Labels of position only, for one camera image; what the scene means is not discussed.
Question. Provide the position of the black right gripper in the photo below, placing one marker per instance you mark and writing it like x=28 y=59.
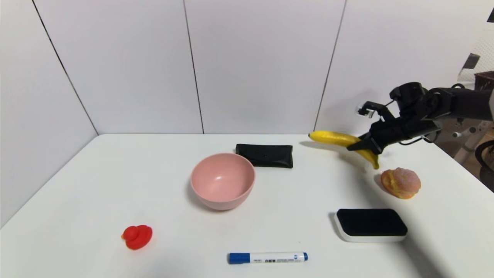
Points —
x=373 y=141

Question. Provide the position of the yellow banana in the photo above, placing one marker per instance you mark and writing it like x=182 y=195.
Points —
x=332 y=138

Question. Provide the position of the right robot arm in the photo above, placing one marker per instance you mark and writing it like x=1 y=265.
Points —
x=467 y=103

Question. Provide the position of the pink bowl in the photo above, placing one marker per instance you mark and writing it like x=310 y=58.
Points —
x=223 y=181

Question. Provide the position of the sugared cream puff pastry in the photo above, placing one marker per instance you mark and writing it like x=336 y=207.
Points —
x=401 y=183

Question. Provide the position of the black white whiteboard eraser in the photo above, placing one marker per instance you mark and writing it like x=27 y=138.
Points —
x=370 y=222

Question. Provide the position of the black glasses case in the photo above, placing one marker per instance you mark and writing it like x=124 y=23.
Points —
x=266 y=155

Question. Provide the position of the dark grey box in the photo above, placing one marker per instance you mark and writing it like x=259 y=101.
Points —
x=471 y=61

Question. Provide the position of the dark brown woven basket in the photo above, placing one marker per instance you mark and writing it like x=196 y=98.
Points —
x=485 y=80

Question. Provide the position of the blue white marker pen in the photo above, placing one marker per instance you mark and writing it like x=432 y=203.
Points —
x=270 y=257

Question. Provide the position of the red rubber duck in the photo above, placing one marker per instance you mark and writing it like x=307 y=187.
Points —
x=137 y=236

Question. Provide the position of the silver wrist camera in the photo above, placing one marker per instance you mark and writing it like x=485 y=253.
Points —
x=366 y=108

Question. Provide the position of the black wall-mounted object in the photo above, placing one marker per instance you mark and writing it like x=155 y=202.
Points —
x=491 y=14

